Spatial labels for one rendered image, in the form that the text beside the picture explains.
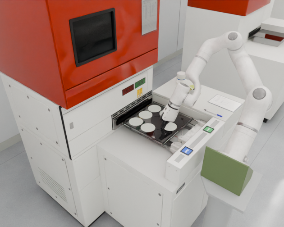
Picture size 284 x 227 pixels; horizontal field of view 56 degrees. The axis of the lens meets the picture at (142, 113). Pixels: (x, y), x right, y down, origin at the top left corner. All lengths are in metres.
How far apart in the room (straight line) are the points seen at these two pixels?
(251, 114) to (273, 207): 1.37
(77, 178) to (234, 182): 1.00
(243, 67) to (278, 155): 1.78
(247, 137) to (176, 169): 0.42
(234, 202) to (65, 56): 1.16
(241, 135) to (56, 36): 1.06
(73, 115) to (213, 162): 0.83
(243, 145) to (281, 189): 1.45
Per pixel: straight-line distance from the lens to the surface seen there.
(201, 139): 1.70
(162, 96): 2.08
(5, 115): 3.19
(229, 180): 1.58
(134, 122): 1.88
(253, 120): 1.55
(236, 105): 2.06
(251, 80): 1.66
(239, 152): 1.52
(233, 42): 1.69
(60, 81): 1.41
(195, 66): 1.74
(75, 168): 1.83
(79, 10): 1.38
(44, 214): 2.60
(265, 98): 1.52
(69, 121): 1.60
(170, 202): 1.63
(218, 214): 1.82
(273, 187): 2.92
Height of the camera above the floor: 2.03
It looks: 35 degrees down
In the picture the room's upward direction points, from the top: straight up
